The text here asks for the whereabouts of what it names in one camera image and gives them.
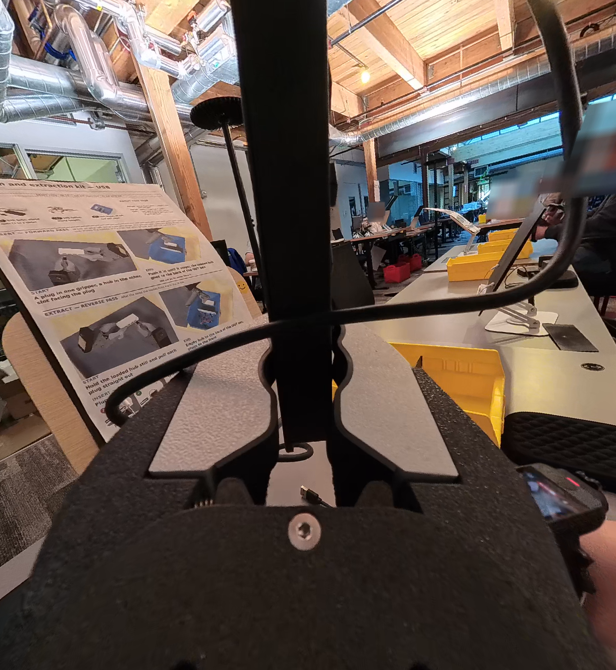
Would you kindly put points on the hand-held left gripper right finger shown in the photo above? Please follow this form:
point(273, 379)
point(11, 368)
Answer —
point(397, 419)

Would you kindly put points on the black 7-port USB hub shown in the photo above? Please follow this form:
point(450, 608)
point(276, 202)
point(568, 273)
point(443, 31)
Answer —
point(444, 302)

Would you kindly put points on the yellow plastic bin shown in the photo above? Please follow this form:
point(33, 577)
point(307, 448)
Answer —
point(481, 262)
point(460, 377)

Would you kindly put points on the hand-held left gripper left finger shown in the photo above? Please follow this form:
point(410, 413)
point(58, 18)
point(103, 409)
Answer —
point(208, 419)

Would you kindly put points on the grey square plate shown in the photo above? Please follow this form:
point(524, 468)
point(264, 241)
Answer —
point(571, 337)

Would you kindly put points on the black disc on pole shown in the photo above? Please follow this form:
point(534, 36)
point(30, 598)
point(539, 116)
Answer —
point(216, 112)

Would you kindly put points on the round metal desk grommet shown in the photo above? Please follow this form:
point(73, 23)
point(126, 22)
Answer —
point(593, 366)

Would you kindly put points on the instruction poster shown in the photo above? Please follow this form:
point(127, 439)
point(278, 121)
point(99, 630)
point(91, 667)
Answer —
point(78, 283)

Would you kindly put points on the silver ventilation duct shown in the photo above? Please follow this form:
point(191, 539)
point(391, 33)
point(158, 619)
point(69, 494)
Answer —
point(36, 63)

